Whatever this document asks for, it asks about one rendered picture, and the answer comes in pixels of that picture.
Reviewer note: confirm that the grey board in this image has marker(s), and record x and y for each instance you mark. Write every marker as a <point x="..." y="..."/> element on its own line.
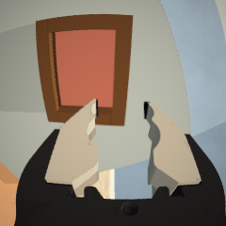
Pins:
<point x="156" y="75"/>

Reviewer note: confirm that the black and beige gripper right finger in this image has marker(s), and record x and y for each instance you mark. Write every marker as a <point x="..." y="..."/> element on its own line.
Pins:
<point x="179" y="163"/>

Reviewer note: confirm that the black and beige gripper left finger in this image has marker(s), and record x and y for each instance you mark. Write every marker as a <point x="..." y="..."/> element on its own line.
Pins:
<point x="64" y="164"/>

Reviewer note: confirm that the brown picture frame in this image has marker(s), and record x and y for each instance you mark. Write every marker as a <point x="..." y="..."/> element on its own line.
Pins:
<point x="77" y="66"/>

